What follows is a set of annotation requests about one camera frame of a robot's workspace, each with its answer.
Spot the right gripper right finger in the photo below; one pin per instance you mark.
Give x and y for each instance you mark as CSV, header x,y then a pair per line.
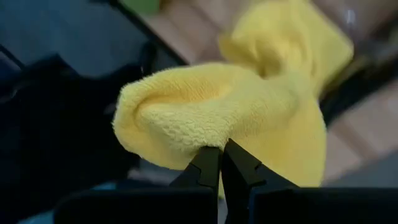
x,y
239,177

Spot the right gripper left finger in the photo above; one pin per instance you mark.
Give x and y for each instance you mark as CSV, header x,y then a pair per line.
x,y
205,168

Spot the yellow microfiber towel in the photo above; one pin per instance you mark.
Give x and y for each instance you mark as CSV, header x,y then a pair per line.
x,y
217,109

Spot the green microfiber towel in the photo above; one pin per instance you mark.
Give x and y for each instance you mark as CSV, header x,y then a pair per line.
x,y
140,4

